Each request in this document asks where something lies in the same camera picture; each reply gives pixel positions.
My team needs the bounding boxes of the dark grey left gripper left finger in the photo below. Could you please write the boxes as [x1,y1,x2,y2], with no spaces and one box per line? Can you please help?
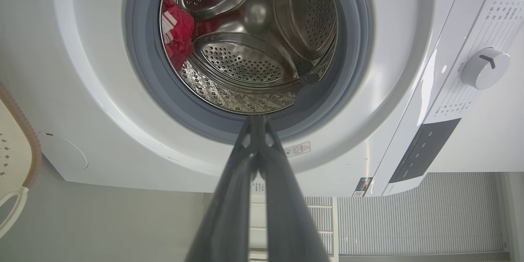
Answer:
[186,115,260,262]

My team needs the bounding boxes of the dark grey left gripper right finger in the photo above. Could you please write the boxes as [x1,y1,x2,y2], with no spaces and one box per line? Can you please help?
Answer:
[259,115,330,262]

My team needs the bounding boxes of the red garment with white stripes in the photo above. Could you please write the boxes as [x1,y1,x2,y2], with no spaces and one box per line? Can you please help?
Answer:
[161,0,195,72]

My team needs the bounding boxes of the washing machine drum interior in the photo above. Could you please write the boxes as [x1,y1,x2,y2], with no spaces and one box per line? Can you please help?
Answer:
[160,0,340,115]

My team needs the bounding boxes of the black washing machine control panel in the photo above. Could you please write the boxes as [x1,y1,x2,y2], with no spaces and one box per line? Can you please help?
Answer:
[389,118,462,184]

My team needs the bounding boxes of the cream perforated laundry basket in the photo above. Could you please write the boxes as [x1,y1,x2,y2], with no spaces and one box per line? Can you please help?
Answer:
[0,82,42,240]

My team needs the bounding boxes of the small warning sticker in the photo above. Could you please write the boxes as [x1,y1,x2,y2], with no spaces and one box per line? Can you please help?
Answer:
[284,142,312,157]

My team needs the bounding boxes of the dark energy label sticker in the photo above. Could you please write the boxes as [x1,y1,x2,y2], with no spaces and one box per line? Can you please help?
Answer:
[352,177,373,197]

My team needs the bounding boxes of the white slatted panel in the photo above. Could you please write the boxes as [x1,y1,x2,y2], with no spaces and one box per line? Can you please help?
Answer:
[338,172,505,255]

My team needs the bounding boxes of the grey rubber door gasket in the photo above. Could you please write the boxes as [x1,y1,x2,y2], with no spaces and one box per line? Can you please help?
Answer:
[123,0,373,144]

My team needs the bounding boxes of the round drain filter cover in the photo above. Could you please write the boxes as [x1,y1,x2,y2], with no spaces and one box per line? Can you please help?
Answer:
[38,131,88,171]

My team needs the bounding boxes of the white front-load washing machine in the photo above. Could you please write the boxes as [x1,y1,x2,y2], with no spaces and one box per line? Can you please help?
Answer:
[0,0,524,197]

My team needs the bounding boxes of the white round program knob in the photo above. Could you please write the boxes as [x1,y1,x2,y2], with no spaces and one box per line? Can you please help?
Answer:
[461,47,511,90]

